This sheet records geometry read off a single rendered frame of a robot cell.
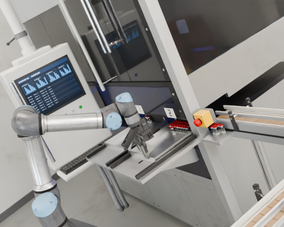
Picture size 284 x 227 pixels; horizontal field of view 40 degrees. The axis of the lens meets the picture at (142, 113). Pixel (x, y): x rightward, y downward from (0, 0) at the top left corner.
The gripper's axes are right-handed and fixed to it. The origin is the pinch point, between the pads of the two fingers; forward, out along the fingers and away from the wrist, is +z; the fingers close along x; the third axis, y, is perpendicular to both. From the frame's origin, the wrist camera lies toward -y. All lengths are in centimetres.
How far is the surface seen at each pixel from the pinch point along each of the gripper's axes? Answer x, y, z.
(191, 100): -12.4, 30.5, -17.6
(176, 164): -2.4, 13.0, 12.0
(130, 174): 1.8, -10.8, 3.6
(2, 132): 282, -24, 7
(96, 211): 160, 1, 91
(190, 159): -2.3, 22.4, 14.7
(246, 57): -12, 75, -21
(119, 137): 54, 12, 2
